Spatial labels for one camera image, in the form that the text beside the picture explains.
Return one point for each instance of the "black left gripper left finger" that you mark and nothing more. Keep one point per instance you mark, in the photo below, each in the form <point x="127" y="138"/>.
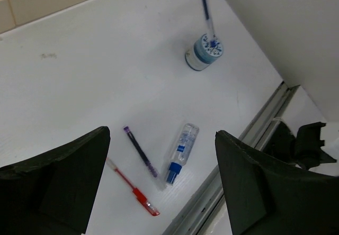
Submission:
<point x="54" y="192"/>

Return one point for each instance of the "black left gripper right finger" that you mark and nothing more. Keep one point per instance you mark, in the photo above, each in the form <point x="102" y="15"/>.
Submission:
<point x="304" y="202"/>

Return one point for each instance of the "red gel pen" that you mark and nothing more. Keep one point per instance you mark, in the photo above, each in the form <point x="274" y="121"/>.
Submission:
<point x="140" y="197"/>

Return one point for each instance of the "purple ink pen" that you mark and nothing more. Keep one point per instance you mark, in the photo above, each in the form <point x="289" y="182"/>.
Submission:
<point x="151" y="169"/>

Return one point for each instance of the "blue ink pen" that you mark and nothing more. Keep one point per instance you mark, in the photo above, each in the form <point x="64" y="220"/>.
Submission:
<point x="211" y="33"/>

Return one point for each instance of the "clear bottle blue cap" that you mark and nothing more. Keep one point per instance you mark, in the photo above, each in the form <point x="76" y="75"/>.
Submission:
<point x="182" y="150"/>

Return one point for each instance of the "blue round jar right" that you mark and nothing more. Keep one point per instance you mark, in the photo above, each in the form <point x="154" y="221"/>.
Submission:
<point x="201" y="55"/>

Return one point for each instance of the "aluminium table frame rail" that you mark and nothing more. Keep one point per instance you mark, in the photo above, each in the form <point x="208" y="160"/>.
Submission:
<point x="238" y="181"/>

